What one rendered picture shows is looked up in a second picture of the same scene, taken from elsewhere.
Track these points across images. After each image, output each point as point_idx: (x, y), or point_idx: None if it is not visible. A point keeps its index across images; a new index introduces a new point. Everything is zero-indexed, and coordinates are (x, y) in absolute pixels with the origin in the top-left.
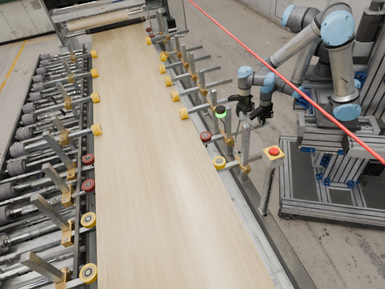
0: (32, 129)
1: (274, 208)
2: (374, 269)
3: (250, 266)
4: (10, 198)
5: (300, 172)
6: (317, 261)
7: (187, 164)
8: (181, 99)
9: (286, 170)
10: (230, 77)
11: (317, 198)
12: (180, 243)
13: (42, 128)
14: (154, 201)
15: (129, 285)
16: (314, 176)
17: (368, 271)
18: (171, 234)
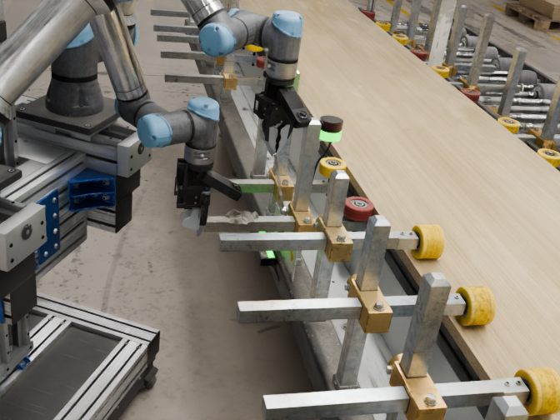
0: None
1: (152, 405)
2: (42, 289)
3: (313, 94)
4: None
5: (51, 392)
6: (127, 314)
7: (397, 173)
8: None
9: (87, 397)
10: (242, 308)
11: (65, 332)
12: (397, 117)
13: None
14: (448, 149)
15: (451, 109)
16: (25, 374)
17: (53, 289)
18: (412, 123)
